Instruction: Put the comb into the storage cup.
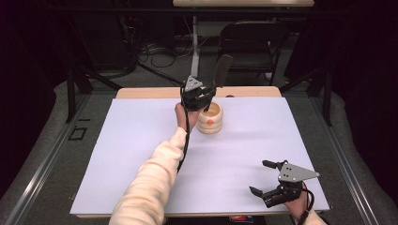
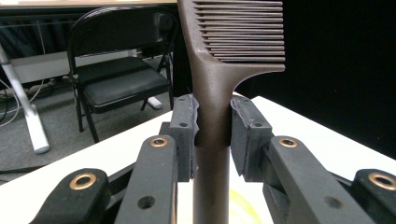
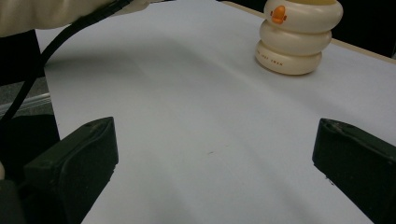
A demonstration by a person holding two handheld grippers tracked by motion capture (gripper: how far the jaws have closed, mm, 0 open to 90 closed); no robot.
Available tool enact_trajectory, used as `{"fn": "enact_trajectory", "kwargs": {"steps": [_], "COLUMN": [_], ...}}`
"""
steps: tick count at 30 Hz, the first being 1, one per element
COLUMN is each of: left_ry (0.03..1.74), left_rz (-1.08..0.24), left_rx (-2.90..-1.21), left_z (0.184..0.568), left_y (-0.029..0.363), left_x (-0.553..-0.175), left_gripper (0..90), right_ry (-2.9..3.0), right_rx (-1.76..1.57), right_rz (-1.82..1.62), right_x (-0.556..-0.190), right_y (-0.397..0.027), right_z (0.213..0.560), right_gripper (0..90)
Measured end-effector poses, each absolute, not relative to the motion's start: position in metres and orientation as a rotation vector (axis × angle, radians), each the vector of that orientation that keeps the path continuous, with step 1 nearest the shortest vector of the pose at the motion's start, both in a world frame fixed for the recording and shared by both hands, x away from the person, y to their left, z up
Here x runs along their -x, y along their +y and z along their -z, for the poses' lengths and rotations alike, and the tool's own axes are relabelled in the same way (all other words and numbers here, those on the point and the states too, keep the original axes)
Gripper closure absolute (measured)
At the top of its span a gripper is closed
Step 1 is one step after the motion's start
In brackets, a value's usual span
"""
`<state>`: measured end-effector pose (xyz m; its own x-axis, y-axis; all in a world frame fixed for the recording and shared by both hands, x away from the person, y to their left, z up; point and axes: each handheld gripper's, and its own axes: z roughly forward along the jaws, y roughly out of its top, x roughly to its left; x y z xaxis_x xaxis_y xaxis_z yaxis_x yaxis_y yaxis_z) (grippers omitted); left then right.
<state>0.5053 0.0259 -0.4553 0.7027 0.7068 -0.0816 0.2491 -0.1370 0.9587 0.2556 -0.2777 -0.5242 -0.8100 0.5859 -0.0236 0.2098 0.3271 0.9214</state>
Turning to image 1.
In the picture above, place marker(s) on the red and blue packet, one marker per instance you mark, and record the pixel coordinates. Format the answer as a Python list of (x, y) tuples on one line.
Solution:
[(241, 218)]

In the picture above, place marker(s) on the white background desk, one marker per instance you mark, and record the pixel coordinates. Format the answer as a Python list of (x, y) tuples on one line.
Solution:
[(244, 2)]

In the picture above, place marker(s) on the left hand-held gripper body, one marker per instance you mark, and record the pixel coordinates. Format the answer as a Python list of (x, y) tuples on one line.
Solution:
[(193, 93)]

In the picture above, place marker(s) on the black folding chair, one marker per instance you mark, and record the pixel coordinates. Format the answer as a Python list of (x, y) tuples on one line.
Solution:
[(250, 40)]

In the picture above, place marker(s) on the aluminium floor rail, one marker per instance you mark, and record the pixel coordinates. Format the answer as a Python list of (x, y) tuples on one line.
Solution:
[(347, 168), (40, 168)]

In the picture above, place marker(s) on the black metal frame stand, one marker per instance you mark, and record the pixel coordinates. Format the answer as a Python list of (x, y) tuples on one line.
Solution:
[(71, 93), (327, 100)]

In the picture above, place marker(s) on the black kitchen knife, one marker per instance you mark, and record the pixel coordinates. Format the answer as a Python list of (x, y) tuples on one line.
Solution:
[(222, 70)]

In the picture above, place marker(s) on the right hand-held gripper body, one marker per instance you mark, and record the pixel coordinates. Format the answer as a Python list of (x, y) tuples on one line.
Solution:
[(292, 175)]

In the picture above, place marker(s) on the white table mat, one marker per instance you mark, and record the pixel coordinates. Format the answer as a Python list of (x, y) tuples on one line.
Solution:
[(237, 150)]

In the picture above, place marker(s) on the person's left hand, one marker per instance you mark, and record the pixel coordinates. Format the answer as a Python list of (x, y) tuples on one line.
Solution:
[(183, 117)]

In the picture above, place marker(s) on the person's right hand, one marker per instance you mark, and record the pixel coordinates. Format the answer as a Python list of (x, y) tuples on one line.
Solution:
[(295, 209)]

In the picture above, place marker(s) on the wooden table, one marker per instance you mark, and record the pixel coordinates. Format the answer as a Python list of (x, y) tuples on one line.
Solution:
[(150, 92)]

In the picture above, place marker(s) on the cream ribbed cup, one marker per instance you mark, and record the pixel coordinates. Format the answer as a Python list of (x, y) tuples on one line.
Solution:
[(211, 122)]

